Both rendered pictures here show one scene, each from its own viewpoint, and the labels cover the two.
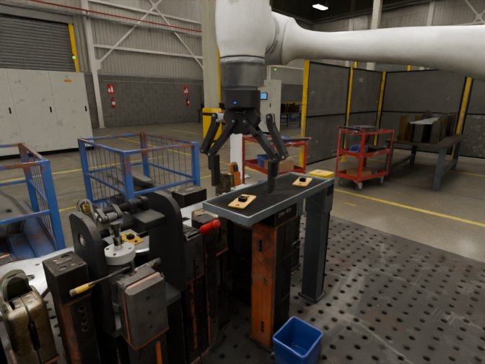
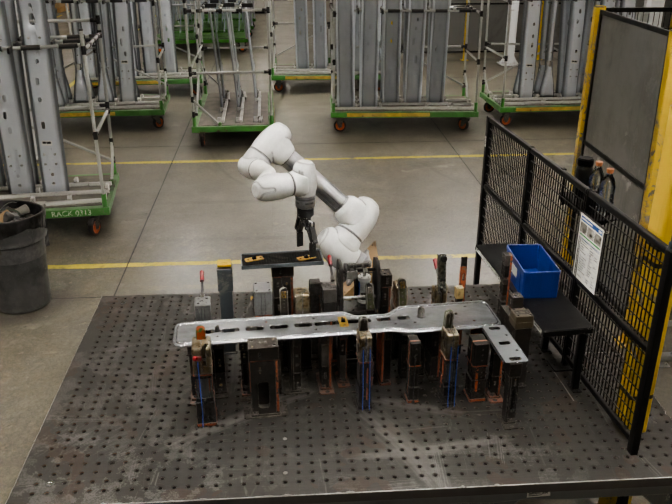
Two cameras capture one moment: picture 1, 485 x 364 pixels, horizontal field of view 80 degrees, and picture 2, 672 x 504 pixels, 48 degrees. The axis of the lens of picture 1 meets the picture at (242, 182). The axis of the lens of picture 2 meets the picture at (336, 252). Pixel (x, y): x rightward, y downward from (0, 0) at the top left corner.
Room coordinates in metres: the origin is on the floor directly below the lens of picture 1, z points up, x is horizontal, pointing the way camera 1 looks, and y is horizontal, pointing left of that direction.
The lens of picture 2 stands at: (2.91, 2.12, 2.58)
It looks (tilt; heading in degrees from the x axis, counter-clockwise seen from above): 24 degrees down; 220
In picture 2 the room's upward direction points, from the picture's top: straight up
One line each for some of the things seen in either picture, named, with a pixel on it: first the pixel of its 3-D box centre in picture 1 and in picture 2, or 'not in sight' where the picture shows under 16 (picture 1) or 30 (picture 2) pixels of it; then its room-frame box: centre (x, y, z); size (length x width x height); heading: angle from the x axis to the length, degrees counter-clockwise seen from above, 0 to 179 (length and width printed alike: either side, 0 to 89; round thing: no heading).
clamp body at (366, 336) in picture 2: not in sight; (363, 368); (0.82, 0.49, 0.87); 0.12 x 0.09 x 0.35; 49
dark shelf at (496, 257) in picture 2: not in sight; (527, 284); (-0.06, 0.77, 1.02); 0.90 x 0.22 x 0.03; 49
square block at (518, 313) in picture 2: not in sight; (517, 348); (0.28, 0.91, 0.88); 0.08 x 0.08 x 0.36; 49
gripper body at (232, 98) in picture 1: (242, 112); (305, 216); (0.63, 0.00, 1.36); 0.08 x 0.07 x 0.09; 67
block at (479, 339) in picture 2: not in sight; (476, 367); (0.47, 0.82, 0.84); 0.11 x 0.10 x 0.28; 49
